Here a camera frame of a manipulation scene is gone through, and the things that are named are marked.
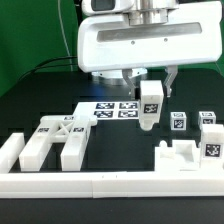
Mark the white U-shaped obstacle fence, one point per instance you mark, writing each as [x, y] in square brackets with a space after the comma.
[102, 184]

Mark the white marker tag sheet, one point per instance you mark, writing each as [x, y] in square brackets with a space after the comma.
[119, 110]

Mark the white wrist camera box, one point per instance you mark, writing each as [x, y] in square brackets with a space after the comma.
[96, 7]

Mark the white tagged cube nut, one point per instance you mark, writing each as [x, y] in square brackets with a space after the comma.
[206, 117]
[178, 120]

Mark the white chair backrest frame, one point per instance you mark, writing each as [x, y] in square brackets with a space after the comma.
[71, 130]

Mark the white chair seat part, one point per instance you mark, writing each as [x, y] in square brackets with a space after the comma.
[182, 155]

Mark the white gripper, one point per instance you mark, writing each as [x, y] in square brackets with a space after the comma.
[152, 33]

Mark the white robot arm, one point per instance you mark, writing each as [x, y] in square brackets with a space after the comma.
[127, 34]

